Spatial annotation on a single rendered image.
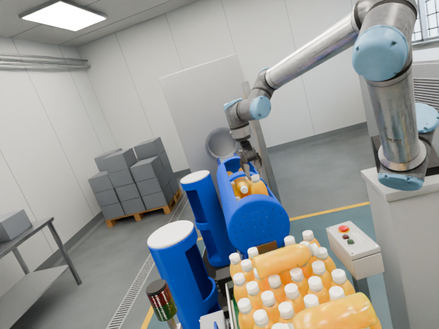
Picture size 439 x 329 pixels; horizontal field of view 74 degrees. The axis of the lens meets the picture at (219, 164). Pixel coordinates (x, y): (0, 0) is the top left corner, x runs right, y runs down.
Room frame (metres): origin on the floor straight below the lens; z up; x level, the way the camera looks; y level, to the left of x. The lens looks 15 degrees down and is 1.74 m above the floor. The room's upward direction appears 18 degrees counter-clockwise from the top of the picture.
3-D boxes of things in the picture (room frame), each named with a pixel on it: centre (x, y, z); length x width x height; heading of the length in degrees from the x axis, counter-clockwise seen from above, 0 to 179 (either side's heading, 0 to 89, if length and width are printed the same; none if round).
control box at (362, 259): (0.92, -0.37, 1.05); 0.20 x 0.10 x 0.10; 179
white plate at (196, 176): (2.57, 0.25, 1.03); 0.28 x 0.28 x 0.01
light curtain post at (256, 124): (2.61, -0.43, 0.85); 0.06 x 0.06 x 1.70; 89
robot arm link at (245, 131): (1.32, -0.14, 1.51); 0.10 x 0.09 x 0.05; 89
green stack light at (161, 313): (0.75, 0.28, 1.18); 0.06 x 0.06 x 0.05
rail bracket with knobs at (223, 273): (1.08, 0.12, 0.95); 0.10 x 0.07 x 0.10; 89
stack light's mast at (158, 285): (0.75, 0.28, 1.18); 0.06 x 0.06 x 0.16
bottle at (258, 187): (1.30, -0.14, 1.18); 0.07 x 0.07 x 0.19
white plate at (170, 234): (1.56, 0.39, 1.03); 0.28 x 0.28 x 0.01
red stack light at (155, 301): (0.75, 0.28, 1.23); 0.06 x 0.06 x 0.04
